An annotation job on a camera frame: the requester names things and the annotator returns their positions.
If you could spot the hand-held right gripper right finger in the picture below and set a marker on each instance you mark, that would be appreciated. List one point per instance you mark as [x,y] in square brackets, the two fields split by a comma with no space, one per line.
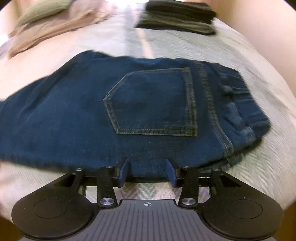
[171,173]

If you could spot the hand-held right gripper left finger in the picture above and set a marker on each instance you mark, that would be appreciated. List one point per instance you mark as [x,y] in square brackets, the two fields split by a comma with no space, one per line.
[124,172]

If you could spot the dark blue denim pants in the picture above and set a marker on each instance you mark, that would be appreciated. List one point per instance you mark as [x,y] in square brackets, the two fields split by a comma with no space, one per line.
[69,115]

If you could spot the dark olive folded pants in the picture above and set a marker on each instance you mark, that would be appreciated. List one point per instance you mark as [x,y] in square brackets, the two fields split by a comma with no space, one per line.
[175,24]

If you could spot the black folded pants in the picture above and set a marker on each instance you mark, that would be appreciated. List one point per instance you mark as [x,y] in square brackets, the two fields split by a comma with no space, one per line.
[180,9]

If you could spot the pale pink textured bedspread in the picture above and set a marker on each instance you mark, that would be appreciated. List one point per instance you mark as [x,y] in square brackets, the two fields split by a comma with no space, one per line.
[242,58]

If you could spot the beige brown blanket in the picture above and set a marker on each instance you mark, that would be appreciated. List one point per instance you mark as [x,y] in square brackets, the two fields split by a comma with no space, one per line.
[57,25]

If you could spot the olive green folded cloth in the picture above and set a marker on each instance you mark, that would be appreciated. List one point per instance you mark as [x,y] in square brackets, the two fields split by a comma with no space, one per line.
[44,11]

